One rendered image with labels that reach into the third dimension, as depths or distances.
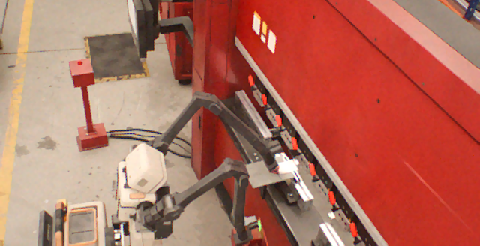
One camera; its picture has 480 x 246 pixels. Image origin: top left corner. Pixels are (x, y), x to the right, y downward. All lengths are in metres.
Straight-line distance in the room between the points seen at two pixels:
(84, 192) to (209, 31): 1.74
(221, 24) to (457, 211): 1.99
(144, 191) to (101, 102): 2.62
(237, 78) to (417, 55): 1.98
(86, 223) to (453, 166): 1.90
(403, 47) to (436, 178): 0.48
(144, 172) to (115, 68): 3.12
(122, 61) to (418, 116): 4.11
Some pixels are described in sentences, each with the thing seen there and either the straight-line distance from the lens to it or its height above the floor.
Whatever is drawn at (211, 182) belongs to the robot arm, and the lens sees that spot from 2.43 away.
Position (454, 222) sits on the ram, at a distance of 1.97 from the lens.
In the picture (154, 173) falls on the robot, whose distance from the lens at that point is 2.54.
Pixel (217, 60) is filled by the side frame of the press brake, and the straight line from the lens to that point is 3.50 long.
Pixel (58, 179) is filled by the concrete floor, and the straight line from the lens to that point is 4.47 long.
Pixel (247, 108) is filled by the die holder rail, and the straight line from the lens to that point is 3.52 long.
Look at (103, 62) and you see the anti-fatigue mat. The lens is 5.65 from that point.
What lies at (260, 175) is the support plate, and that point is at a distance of 3.04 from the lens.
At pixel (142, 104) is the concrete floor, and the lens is 5.07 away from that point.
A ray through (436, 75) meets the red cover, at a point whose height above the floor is 2.25.
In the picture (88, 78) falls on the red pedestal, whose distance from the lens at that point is 4.19.
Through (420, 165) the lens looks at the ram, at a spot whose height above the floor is 1.88.
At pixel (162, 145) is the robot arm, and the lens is 2.78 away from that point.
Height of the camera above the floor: 3.20
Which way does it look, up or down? 40 degrees down
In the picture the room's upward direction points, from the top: 5 degrees clockwise
